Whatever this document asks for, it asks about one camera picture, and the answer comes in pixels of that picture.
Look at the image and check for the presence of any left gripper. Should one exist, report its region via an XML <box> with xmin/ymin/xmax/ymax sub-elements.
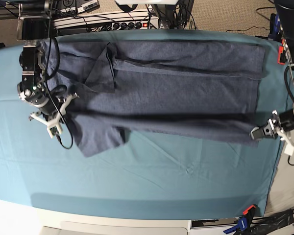
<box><xmin>250</xmin><ymin>110</ymin><xmax>294</xmax><ymax>147</ymax></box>

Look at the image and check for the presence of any black camera cable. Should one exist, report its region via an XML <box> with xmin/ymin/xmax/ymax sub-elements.
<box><xmin>43</xmin><ymin>36</ymin><xmax>74</xmax><ymax>150</ymax></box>

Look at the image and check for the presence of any blue grey T-shirt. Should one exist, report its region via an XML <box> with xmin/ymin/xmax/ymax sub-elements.
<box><xmin>42</xmin><ymin>41</ymin><xmax>266</xmax><ymax>157</ymax></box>

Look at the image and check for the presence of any black power strip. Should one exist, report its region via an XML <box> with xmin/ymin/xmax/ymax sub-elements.
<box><xmin>95</xmin><ymin>19</ymin><xmax>159</xmax><ymax>31</ymax></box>

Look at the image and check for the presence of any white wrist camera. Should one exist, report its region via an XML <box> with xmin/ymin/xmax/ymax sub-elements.
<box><xmin>47</xmin><ymin>124</ymin><xmax>63</xmax><ymax>139</ymax></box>
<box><xmin>284</xmin><ymin>142</ymin><xmax>294</xmax><ymax>156</ymax></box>

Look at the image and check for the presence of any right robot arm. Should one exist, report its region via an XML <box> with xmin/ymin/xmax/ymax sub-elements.
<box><xmin>17</xmin><ymin>0</ymin><xmax>78</xmax><ymax>137</ymax></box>

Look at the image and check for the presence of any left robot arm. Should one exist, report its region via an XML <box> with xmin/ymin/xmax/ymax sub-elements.
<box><xmin>250</xmin><ymin>0</ymin><xmax>294</xmax><ymax>141</ymax></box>

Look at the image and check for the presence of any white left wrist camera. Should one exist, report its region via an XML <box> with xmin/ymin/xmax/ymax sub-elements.
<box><xmin>284</xmin><ymin>142</ymin><xmax>294</xmax><ymax>156</ymax></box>

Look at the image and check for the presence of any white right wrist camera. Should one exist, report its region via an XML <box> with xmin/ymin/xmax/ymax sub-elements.
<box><xmin>47</xmin><ymin>124</ymin><xmax>63</xmax><ymax>139</ymax></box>

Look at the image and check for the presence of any teal table cloth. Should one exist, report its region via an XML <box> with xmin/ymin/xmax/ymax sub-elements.
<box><xmin>0</xmin><ymin>29</ymin><xmax>294</xmax><ymax>217</ymax></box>

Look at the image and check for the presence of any blue orange clamp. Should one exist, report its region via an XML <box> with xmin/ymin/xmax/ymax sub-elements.
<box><xmin>223</xmin><ymin>204</ymin><xmax>257</xmax><ymax>235</ymax></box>

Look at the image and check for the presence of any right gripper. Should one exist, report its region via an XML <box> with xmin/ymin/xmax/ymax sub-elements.
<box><xmin>29</xmin><ymin>93</ymin><xmax>79</xmax><ymax>127</ymax></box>

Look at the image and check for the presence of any orange black clamp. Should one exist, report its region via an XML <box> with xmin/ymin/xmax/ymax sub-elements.
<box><xmin>277</xmin><ymin>46</ymin><xmax>287</xmax><ymax>65</ymax></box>

